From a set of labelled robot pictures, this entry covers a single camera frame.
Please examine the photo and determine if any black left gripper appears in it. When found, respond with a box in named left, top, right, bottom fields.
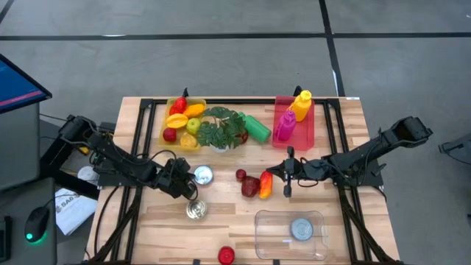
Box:
left=157, top=158, right=199, bottom=200

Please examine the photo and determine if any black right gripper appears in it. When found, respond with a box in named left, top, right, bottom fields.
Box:
left=266, top=146, right=310, bottom=198

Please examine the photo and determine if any red orange toy fruit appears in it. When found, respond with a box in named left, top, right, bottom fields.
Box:
left=258, top=170, right=274, bottom=200

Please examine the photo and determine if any dark red toy pear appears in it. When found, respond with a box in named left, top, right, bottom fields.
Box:
left=241, top=175, right=261, bottom=199

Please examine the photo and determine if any gold pull-tab tin can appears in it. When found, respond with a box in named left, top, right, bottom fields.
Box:
left=185, top=199, right=208, bottom=221

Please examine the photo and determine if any yellow toy lemon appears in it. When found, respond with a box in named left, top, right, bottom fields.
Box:
left=180, top=132, right=199, bottom=150

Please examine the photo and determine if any small red apple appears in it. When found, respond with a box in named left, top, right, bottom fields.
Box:
left=162, top=127, right=178, bottom=144

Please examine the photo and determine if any pink plastic bottle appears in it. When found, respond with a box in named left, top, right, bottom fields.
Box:
left=274, top=110, right=297, bottom=143

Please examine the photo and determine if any green plastic bottle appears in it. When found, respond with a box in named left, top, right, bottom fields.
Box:
left=238, top=112, right=272, bottom=144

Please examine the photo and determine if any green toy apple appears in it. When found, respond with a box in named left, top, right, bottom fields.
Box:
left=185, top=117, right=202, bottom=136

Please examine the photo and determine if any yellow toy starfruit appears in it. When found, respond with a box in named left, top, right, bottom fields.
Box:
left=166, top=113, right=190, bottom=130

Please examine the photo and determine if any silver tin can blue label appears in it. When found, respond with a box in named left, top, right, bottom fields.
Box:
left=289, top=216, right=315, bottom=242

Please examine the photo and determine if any artificial green potted plant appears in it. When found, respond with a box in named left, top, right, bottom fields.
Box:
left=196, top=106, right=248, bottom=154

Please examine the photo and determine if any clear plastic tray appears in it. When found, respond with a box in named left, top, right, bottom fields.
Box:
left=254, top=209, right=329, bottom=261

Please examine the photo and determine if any yellow plastic bottle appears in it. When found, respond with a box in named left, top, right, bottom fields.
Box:
left=288, top=90, right=313, bottom=122

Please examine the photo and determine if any orange toy mango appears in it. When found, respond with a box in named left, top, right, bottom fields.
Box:
left=183, top=103, right=206, bottom=119

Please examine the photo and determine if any red orange toy pepper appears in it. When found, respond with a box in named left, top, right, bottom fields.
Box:
left=169, top=96, right=188, bottom=117

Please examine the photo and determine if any yellow translucent plastic tray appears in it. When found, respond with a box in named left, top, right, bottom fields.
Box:
left=157, top=97, right=207, bottom=152

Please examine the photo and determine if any red translucent plastic tray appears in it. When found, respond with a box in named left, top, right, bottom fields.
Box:
left=272, top=95, right=316, bottom=152

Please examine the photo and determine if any red toy tomato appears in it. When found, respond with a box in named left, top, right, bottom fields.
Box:
left=217, top=246, right=236, bottom=265

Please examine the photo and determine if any white cup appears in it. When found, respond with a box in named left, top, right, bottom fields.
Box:
left=77, top=166, right=100, bottom=183

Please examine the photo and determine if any white paper booklet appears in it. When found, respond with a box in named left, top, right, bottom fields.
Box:
left=54, top=187, right=99, bottom=236

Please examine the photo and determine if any black computer mouse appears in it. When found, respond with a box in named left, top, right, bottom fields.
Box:
left=24, top=205, right=51, bottom=244

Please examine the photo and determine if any dark grey side desk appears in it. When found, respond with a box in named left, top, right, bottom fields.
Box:
left=0, top=177, right=58, bottom=265

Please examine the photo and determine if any grey cabinet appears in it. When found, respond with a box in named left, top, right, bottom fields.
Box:
left=0, top=102, right=41, bottom=192

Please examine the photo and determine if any computer monitor blue screen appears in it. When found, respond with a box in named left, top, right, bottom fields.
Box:
left=0, top=53, right=53, bottom=115

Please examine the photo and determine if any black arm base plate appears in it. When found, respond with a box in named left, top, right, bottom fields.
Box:
left=330, top=157, right=384, bottom=188
left=97, top=161, right=151, bottom=188

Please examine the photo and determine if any black metal table frame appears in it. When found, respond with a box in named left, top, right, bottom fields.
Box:
left=88, top=97, right=404, bottom=265

